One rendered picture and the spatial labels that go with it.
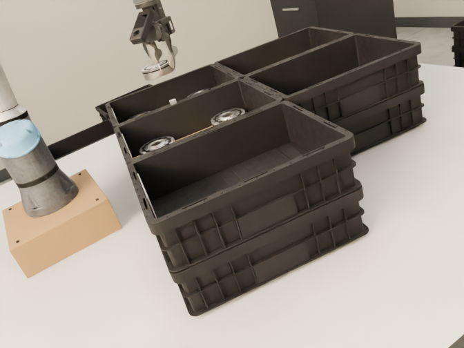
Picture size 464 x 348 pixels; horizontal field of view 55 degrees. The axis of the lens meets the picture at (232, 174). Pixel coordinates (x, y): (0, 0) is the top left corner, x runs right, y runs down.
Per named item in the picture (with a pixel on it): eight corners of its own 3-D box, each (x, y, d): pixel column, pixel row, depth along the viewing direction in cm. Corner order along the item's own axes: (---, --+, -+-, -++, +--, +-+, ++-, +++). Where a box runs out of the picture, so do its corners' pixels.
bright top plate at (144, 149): (141, 159, 118) (139, 157, 118) (139, 146, 127) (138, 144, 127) (176, 146, 119) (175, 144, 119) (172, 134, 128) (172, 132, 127)
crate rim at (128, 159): (130, 172, 99) (126, 163, 98) (116, 134, 126) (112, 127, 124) (287, 108, 107) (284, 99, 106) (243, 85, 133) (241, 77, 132)
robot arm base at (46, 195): (32, 224, 117) (12, 194, 112) (22, 205, 128) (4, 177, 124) (85, 195, 122) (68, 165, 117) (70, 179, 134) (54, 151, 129)
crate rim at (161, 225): (152, 238, 73) (148, 226, 72) (130, 172, 99) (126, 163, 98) (360, 146, 80) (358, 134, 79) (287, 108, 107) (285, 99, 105)
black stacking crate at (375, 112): (304, 180, 116) (295, 139, 111) (260, 145, 142) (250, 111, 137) (430, 123, 123) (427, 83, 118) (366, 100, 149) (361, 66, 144)
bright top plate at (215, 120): (215, 128, 122) (214, 127, 122) (208, 118, 131) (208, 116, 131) (249, 117, 123) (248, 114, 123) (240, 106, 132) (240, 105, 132)
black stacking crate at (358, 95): (295, 143, 111) (286, 101, 106) (252, 114, 137) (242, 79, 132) (427, 87, 118) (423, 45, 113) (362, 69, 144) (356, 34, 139)
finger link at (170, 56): (187, 61, 145) (173, 34, 142) (178, 67, 140) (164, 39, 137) (179, 63, 147) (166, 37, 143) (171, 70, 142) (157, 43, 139)
